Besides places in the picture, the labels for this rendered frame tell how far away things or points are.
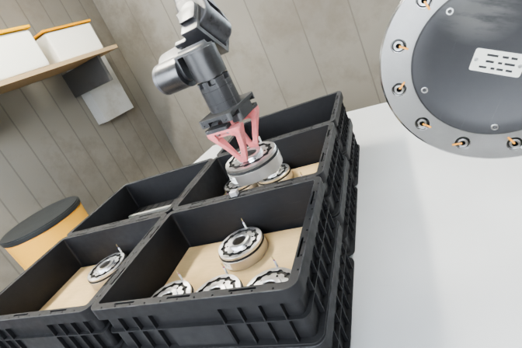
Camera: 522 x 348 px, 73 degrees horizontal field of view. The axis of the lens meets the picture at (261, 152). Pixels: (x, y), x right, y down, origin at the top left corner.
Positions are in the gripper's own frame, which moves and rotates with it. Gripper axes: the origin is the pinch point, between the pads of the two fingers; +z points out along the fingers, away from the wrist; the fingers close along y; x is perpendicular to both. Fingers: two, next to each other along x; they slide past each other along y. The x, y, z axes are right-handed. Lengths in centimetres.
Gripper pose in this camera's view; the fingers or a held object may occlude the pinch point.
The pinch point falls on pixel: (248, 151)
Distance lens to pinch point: 63.8
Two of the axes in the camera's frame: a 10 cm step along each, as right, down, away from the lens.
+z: 4.0, 8.5, 3.4
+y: -3.6, 4.9, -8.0
